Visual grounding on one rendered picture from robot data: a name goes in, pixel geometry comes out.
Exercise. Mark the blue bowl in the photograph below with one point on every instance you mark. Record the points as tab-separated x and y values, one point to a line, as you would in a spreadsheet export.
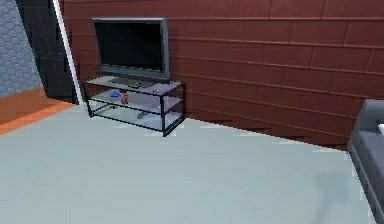
114	94

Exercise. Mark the dark room door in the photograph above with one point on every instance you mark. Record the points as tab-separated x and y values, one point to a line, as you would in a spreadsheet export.
46	50

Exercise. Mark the grey flat object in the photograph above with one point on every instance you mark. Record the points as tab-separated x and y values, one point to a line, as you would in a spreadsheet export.
142	114

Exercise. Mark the grey flat television set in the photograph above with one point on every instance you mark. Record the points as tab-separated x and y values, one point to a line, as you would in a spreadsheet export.
131	46

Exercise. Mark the dark remote control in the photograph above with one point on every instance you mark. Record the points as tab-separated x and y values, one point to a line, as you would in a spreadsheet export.
134	84

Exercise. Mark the black glass television stand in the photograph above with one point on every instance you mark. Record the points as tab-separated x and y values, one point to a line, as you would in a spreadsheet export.
163	110

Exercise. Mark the grey sofa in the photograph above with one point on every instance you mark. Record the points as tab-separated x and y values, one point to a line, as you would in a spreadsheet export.
368	150

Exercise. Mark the white pillow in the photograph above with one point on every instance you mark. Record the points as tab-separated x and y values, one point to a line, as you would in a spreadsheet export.
381	129

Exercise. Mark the red patterned cup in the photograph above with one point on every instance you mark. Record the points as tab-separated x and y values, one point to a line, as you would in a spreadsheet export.
124	97

